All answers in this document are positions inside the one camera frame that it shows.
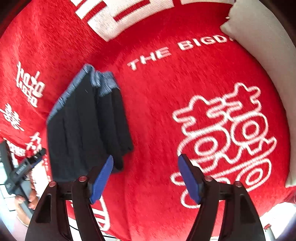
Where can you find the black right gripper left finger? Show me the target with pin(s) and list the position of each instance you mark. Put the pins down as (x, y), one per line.
(50, 218)

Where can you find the black pants with grey waistband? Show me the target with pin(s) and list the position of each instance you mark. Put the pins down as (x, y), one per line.
(86, 125)

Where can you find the person's left hand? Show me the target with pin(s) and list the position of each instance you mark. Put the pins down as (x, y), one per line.
(33, 201)

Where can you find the red blanket with white characters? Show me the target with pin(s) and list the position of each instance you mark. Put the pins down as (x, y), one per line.
(187, 88)

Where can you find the cream white pillow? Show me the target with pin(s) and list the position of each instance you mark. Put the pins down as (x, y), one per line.
(261, 33)

